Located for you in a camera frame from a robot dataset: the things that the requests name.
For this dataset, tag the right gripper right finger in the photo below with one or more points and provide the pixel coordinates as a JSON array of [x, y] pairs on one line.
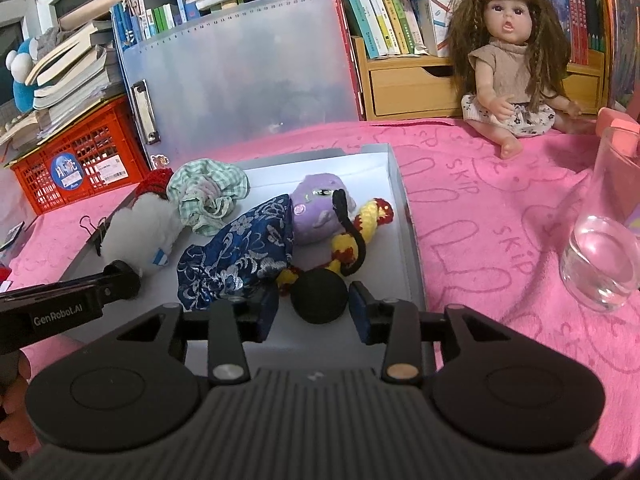
[[396, 324]]

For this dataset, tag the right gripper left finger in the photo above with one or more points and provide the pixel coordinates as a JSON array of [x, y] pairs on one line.
[[233, 322]]

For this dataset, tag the blue floral fabric pouch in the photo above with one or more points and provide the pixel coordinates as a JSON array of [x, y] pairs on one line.
[[252, 248]]

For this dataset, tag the black round lid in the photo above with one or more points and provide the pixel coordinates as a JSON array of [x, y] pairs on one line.
[[319, 296]]

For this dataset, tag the yellow red crochet snake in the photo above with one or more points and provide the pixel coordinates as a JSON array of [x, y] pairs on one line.
[[349, 248]]

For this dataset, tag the white fluffy pompom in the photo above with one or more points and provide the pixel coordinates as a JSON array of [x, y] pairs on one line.
[[143, 235]]

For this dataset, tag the purple plush toy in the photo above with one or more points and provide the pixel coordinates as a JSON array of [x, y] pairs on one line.
[[314, 218]]

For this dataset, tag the green checked scrunchie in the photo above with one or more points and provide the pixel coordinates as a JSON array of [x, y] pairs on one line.
[[205, 192]]

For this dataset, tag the red crochet scrunchie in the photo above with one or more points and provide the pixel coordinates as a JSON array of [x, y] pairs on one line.
[[156, 182]]

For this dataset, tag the person left hand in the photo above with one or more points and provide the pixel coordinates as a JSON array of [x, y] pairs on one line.
[[16, 429]]

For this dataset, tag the black binder clip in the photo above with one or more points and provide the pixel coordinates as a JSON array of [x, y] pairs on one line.
[[96, 232]]

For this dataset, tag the grey cardboard box tray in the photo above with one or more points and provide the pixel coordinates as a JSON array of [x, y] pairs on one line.
[[383, 257]]

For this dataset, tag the red plastic basket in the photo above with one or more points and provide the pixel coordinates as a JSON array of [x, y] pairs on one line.
[[99, 153]]

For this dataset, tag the clear glass cup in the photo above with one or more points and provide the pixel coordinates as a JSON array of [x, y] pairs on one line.
[[600, 263]]

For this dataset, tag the stack of books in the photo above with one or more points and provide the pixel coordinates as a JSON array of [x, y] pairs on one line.
[[75, 60]]

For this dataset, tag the blue doraemon plush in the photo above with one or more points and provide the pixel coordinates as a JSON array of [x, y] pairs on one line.
[[19, 63]]

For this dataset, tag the wooden desk drawer organizer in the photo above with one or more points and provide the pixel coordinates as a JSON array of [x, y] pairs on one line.
[[410, 87]]

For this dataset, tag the translucent clipboard folder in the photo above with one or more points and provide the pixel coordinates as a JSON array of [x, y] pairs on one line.
[[249, 72]]

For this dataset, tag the long haired baby doll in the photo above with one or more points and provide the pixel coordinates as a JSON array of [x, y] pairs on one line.
[[509, 59]]

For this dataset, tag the row of upright books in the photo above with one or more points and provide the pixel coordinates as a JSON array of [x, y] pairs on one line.
[[387, 27]]

